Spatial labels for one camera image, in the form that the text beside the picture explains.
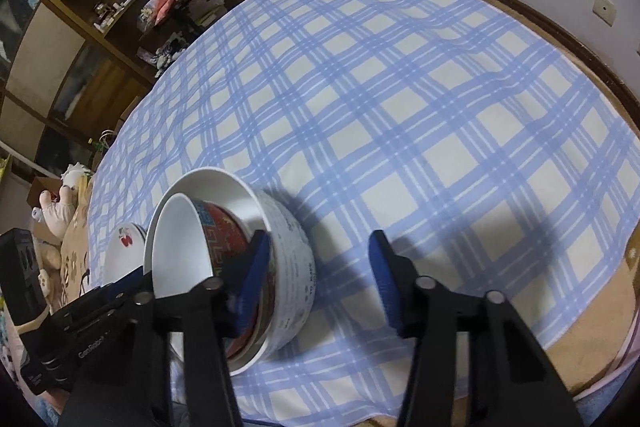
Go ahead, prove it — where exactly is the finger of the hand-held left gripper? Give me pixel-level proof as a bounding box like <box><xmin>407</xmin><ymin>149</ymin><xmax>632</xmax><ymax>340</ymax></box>
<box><xmin>90</xmin><ymin>267</ymin><xmax>147</xmax><ymax>308</ymax></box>
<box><xmin>50</xmin><ymin>289</ymin><xmax>153</xmax><ymax>332</ymax></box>

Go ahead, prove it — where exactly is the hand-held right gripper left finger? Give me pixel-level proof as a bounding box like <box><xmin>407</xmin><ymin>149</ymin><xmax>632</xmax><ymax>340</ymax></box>
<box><xmin>57</xmin><ymin>229</ymin><xmax>271</xmax><ymax>427</ymax></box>

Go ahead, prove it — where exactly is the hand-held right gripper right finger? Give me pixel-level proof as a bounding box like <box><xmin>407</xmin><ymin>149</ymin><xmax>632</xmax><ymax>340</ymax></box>
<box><xmin>368</xmin><ymin>229</ymin><xmax>586</xmax><ymax>427</ymax></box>

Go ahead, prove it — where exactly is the large white bowl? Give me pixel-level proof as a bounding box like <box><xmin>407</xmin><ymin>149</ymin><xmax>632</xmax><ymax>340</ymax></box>
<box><xmin>150</xmin><ymin>166</ymin><xmax>317</xmax><ymax>377</ymax></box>

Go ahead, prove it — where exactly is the white plush toy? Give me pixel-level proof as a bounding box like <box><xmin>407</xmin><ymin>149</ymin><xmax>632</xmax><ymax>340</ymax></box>
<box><xmin>61</xmin><ymin>162</ymin><xmax>89</xmax><ymax>188</ymax></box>

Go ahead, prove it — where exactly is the blue plaid cloth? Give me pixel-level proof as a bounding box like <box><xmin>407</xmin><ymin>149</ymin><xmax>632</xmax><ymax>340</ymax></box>
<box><xmin>87</xmin><ymin>0</ymin><xmax>640</xmax><ymax>426</ymax></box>

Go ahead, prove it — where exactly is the wooden wardrobe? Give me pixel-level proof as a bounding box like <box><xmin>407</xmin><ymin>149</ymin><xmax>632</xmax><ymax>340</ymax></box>
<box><xmin>0</xmin><ymin>0</ymin><xmax>152</xmax><ymax>178</ymax></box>

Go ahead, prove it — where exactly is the wicker basket of socks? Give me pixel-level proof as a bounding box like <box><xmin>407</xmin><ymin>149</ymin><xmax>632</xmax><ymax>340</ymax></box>
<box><xmin>151</xmin><ymin>31</ymin><xmax>189</xmax><ymax>76</ymax></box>

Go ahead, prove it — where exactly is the black folding table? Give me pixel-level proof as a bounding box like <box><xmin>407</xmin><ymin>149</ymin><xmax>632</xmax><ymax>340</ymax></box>
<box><xmin>137</xmin><ymin>0</ymin><xmax>227</xmax><ymax>54</ymax></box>

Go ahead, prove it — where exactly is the beige wall socket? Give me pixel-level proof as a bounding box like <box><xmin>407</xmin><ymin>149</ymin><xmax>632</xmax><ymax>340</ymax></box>
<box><xmin>592</xmin><ymin>0</ymin><xmax>619</xmax><ymax>27</ymax></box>

